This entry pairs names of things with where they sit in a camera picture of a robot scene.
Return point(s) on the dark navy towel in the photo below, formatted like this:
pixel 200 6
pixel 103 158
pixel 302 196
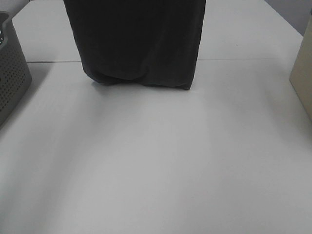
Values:
pixel 149 42

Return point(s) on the grey perforated plastic basket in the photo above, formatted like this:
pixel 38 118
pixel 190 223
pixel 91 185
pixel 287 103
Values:
pixel 15 76

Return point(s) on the beige box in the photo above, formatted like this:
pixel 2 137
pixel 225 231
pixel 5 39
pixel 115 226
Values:
pixel 301 74

